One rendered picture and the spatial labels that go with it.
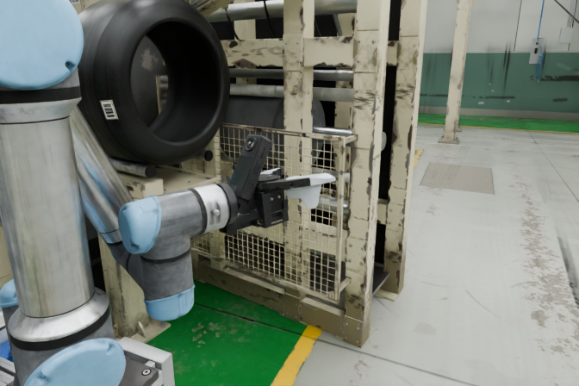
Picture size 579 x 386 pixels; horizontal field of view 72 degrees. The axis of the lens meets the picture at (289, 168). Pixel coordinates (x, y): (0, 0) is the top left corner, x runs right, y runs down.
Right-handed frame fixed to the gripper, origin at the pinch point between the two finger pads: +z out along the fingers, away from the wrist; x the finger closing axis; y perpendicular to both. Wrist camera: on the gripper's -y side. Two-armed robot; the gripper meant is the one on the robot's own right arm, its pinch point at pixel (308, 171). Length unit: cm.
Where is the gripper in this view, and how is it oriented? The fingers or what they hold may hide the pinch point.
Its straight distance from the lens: 78.3
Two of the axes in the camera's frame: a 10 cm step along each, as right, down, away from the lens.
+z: 7.7, -1.7, 6.2
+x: 6.4, 0.7, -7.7
